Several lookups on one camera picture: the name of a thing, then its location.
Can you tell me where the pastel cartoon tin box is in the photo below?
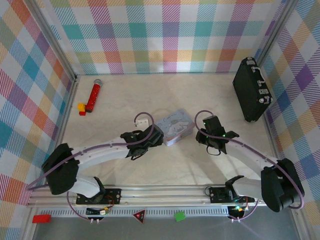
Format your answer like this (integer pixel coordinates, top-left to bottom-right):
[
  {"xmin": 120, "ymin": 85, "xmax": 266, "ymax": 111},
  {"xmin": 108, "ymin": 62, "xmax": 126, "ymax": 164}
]
[{"xmin": 154, "ymin": 107, "xmax": 196, "ymax": 148}]

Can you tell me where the black hard case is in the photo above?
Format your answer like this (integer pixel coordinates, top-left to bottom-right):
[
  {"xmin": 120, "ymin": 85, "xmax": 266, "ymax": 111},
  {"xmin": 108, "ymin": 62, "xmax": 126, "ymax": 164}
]
[{"xmin": 232, "ymin": 56, "xmax": 274, "ymax": 123}]

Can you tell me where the red glitter microphone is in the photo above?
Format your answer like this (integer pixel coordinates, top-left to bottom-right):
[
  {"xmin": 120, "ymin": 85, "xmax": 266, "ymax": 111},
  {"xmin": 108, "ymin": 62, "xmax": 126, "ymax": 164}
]
[{"xmin": 85, "ymin": 78, "xmax": 103, "ymax": 113}]

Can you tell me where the small black controller board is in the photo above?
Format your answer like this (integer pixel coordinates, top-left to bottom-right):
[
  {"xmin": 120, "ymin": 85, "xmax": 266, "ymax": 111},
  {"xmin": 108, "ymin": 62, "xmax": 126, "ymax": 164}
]
[
  {"xmin": 86, "ymin": 206, "xmax": 111, "ymax": 217},
  {"xmin": 228, "ymin": 204, "xmax": 247, "ymax": 217}
]

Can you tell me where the red black triangle sign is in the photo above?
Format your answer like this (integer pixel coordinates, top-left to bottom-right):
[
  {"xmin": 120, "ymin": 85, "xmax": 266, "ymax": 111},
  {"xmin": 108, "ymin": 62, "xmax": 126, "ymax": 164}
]
[{"xmin": 132, "ymin": 209, "xmax": 146, "ymax": 224}]

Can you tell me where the red toy brick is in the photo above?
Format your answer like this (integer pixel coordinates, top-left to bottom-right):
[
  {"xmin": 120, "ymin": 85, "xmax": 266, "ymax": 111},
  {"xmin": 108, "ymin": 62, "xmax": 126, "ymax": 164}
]
[{"xmin": 32, "ymin": 214, "xmax": 52, "ymax": 224}]

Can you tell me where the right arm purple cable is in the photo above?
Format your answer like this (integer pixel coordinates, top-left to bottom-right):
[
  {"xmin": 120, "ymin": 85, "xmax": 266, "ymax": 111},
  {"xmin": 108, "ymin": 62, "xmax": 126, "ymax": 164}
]
[{"xmin": 194, "ymin": 109, "xmax": 306, "ymax": 210}]

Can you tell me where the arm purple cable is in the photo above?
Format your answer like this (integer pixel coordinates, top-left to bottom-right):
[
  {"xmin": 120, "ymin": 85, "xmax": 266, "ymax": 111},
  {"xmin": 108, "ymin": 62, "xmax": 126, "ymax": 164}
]
[
  {"xmin": 26, "ymin": 111, "xmax": 156, "ymax": 192},
  {"xmin": 194, "ymin": 109, "xmax": 306, "ymax": 210}
]

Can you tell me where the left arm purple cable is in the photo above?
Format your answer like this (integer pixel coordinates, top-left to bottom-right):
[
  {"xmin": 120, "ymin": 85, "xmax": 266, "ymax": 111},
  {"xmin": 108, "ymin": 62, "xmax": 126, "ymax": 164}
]
[{"xmin": 26, "ymin": 111, "xmax": 156, "ymax": 192}]

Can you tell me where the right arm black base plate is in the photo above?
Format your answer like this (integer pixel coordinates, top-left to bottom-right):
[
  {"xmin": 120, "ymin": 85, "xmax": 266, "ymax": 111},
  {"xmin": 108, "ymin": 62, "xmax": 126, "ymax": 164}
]
[{"xmin": 208, "ymin": 186, "xmax": 251, "ymax": 205}]

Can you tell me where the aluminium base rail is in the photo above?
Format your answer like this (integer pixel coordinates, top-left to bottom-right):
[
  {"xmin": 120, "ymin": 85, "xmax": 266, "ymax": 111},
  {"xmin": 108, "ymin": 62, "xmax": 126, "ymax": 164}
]
[{"xmin": 27, "ymin": 184, "xmax": 302, "ymax": 208}]

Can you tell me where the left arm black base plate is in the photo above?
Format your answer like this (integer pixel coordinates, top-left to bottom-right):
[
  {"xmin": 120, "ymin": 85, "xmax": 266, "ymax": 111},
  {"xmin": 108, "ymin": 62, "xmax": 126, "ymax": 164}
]
[{"xmin": 75, "ymin": 187, "xmax": 123, "ymax": 206}]

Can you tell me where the perforated metal cable tray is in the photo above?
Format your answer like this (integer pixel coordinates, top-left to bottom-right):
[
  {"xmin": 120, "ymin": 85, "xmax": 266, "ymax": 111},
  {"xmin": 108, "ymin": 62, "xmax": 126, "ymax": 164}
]
[{"xmin": 49, "ymin": 208, "xmax": 230, "ymax": 216}]

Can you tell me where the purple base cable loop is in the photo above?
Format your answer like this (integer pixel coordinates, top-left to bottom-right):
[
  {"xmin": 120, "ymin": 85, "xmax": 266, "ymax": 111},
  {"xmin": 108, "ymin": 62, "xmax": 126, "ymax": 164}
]
[
  {"xmin": 228, "ymin": 197, "xmax": 260, "ymax": 222},
  {"xmin": 65, "ymin": 191, "xmax": 116, "ymax": 221}
]

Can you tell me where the aluminium frame post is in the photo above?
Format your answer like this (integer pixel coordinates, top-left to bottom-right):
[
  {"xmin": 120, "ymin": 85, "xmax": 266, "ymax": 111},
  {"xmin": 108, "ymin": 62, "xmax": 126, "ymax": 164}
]
[
  {"xmin": 23, "ymin": 0, "xmax": 79, "ymax": 82},
  {"xmin": 254, "ymin": 0, "xmax": 298, "ymax": 66}
]

